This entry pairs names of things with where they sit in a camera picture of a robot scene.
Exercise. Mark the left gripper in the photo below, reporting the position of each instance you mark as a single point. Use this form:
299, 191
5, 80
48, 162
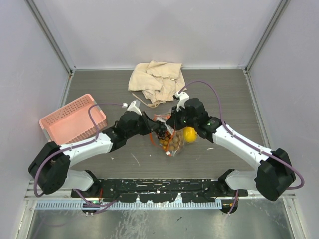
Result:
150, 126

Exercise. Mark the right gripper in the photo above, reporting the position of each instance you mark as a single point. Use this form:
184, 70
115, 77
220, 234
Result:
173, 120

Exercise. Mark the fake black grape bunch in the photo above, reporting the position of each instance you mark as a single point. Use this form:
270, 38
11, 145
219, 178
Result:
161, 131

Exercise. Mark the clear zip top bag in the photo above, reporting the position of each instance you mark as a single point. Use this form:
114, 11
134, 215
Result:
155, 140

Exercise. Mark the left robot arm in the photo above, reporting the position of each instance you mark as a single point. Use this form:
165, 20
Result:
52, 167

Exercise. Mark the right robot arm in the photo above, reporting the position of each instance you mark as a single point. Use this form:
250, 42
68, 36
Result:
271, 173

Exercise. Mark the fake brown longan bunch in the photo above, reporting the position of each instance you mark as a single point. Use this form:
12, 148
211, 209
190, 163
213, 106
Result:
176, 143

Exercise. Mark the fake lemon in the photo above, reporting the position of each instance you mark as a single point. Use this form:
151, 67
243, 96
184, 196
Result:
190, 135

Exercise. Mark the pink plastic basket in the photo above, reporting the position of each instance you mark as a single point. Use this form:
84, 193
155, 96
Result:
70, 123

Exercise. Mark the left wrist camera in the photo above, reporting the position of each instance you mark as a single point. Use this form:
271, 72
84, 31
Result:
133, 106

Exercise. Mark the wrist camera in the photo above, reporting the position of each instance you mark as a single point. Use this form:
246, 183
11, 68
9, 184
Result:
133, 106
181, 97

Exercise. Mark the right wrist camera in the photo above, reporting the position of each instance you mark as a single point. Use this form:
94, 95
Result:
181, 97

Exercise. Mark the beige cloth drawstring bag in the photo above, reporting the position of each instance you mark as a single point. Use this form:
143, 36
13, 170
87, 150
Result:
157, 81

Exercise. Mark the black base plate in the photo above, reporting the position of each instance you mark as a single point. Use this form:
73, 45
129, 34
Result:
160, 191

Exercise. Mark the grey slotted cable duct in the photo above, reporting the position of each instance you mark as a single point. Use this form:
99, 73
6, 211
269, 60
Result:
176, 205

